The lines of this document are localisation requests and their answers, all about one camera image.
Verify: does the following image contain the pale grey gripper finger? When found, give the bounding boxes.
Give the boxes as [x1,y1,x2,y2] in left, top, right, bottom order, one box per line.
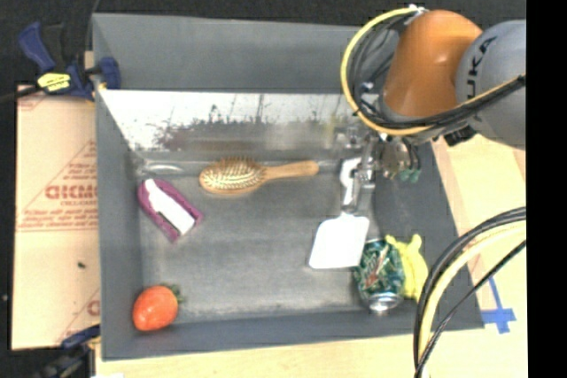
[356,180,377,220]

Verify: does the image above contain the white flat spatula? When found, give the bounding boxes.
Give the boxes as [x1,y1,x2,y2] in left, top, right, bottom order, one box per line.
[307,158,371,271]

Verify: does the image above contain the green soda can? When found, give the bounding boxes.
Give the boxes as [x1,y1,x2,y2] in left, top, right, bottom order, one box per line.
[352,237,407,317]

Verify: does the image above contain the yellow soft toy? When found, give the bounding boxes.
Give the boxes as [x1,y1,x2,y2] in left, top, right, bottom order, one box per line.
[384,233,430,303]

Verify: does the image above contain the grey metal bin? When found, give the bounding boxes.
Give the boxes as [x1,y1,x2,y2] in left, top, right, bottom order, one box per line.
[90,12,485,360]

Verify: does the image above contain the wooden hairbrush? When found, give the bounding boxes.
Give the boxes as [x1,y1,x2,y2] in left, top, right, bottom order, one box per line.
[198,157,321,197]

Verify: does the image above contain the orange-red toy strawberry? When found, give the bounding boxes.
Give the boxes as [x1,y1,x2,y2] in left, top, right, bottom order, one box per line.
[131,283,184,333]

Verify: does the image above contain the brown cardboard board red print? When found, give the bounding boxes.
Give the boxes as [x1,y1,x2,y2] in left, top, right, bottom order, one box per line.
[9,86,102,351]

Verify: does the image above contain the black cylinder on white bracket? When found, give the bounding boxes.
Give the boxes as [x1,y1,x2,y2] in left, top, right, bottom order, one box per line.
[436,124,473,147]

